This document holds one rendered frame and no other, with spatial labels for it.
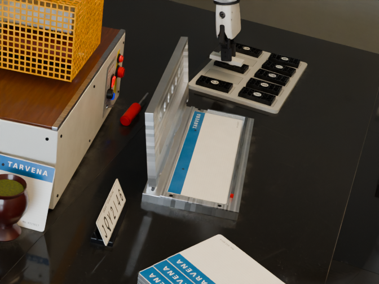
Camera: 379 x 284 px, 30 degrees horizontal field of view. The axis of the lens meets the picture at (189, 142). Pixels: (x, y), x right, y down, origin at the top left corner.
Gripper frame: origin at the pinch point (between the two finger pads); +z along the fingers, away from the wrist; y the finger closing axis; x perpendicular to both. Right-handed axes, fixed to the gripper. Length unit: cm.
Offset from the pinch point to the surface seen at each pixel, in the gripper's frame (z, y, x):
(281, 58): 9.2, 22.5, -10.5
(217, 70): 7.1, 3.4, 4.7
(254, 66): 9.0, 13.9, -4.1
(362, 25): 43, 172, -19
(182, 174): 8, -59, -7
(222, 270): 4, -96, -28
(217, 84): 6.8, -8.6, 0.9
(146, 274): 2, -103, -17
